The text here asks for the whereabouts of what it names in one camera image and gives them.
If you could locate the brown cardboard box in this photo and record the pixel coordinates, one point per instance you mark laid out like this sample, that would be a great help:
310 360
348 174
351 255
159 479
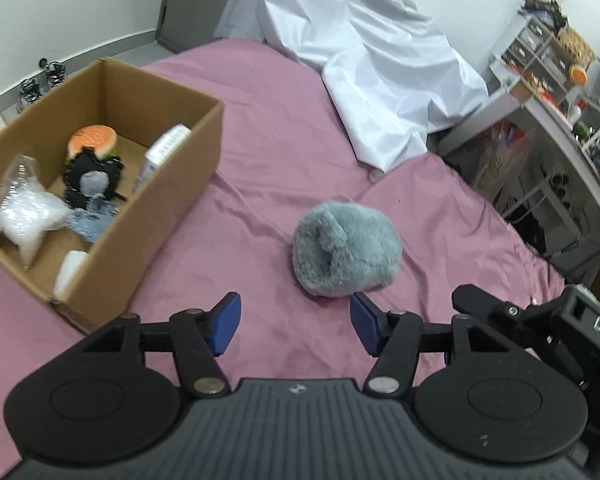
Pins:
180 185

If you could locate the dark grey door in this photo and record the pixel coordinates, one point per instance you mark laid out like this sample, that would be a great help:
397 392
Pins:
195 5

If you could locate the woven straw basket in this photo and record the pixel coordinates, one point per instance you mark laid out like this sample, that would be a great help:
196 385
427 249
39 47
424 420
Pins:
576 45

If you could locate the small denim cloth item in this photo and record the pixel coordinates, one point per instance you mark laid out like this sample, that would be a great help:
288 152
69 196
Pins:
87 222

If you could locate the burger plush toy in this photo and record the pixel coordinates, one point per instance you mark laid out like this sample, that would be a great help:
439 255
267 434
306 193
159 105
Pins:
92 140

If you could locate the black grey plush toy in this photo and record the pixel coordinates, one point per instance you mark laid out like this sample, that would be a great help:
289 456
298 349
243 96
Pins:
87 166

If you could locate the grey drawer organizer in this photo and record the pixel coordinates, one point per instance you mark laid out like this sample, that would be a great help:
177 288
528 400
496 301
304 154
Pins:
535 50

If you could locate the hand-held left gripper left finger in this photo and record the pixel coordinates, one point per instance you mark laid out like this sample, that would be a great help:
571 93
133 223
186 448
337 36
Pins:
227 325

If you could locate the white soft roll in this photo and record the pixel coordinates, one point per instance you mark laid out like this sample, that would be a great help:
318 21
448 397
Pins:
70 270

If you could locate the purple white tissue pack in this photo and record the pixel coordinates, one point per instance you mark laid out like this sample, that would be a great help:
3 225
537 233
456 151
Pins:
162 152

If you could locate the white desk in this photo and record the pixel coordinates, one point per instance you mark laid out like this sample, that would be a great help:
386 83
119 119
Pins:
570 150

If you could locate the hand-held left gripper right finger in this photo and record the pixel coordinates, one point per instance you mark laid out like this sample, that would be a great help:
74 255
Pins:
364 322

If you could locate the clear bag of white stuffing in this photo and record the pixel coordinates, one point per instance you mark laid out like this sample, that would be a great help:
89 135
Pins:
25 215

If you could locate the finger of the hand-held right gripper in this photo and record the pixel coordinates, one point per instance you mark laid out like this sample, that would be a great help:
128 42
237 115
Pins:
485 305

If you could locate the grey furry plush toy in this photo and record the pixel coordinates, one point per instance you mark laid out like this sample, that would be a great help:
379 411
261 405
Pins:
350 250

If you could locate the dark model on organizer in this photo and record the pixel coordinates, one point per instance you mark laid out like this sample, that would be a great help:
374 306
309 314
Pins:
542 10

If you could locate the translucent plastic shopping bag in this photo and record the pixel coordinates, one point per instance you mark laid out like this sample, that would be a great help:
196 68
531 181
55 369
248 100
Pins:
500 165

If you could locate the pink bed sheet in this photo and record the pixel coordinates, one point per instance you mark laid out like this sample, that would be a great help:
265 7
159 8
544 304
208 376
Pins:
280 135

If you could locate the white crumpled sheet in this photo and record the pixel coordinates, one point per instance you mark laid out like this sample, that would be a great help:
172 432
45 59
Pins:
380 60

